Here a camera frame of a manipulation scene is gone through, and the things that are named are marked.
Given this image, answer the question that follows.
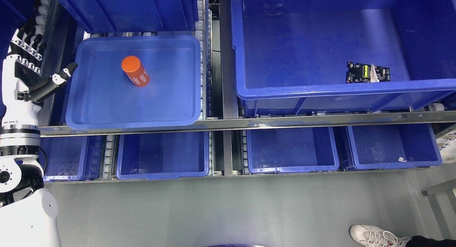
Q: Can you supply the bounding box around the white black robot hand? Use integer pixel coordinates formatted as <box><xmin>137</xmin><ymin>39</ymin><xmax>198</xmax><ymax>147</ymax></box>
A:
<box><xmin>1</xmin><ymin>22</ymin><xmax>78</xmax><ymax>129</ymax></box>

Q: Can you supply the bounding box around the orange cylindrical capacitor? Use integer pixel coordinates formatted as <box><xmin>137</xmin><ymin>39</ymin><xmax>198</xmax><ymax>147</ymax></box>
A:
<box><xmin>121</xmin><ymin>56</ymin><xmax>150</xmax><ymax>87</ymax></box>

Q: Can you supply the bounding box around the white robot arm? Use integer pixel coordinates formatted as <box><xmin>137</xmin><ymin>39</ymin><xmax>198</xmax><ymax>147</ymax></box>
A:
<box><xmin>0</xmin><ymin>124</ymin><xmax>61</xmax><ymax>247</ymax></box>

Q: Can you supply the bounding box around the blue shallow tray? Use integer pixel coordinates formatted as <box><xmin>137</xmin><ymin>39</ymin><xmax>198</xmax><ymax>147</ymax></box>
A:
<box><xmin>65</xmin><ymin>35</ymin><xmax>202</xmax><ymax>130</ymax></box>

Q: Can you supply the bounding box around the blue bin lower far left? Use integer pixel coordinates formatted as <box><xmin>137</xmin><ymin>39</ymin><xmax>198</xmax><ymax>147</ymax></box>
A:
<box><xmin>39</xmin><ymin>135</ymin><xmax>105</xmax><ymax>182</ymax></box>

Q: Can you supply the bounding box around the blue bin top left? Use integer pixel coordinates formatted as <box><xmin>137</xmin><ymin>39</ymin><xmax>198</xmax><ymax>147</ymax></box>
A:
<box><xmin>58</xmin><ymin>0</ymin><xmax>199</xmax><ymax>33</ymax></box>

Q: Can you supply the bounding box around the blue bin lower middle-left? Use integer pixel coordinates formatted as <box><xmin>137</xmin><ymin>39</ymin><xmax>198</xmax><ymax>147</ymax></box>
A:
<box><xmin>116</xmin><ymin>132</ymin><xmax>210</xmax><ymax>180</ymax></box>

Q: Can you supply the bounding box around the blue bin lower middle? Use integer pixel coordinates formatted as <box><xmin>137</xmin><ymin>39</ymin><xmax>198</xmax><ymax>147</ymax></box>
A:
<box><xmin>245</xmin><ymin>127</ymin><xmax>340</xmax><ymax>174</ymax></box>

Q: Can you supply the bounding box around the large blue bin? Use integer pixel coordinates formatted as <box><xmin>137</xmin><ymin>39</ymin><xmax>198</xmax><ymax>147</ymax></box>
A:
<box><xmin>231</xmin><ymin>0</ymin><xmax>456</xmax><ymax>117</ymax></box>

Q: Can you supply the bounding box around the black circuit board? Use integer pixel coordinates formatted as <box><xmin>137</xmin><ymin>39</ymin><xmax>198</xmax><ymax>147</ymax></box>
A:
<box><xmin>345</xmin><ymin>62</ymin><xmax>390</xmax><ymax>83</ymax></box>

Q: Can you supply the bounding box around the blue bin lower right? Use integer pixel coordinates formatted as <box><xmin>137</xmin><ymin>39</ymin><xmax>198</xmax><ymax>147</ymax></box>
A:
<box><xmin>337</xmin><ymin>123</ymin><xmax>442</xmax><ymax>170</ymax></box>

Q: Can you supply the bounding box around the white sneaker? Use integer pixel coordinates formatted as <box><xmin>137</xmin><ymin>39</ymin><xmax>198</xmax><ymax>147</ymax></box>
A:
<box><xmin>349</xmin><ymin>224</ymin><xmax>411</xmax><ymax>247</ymax></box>

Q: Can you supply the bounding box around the metal shelf rail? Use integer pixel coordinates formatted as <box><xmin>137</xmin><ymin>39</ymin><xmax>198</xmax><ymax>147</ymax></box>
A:
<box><xmin>40</xmin><ymin>111</ymin><xmax>455</xmax><ymax>138</ymax></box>

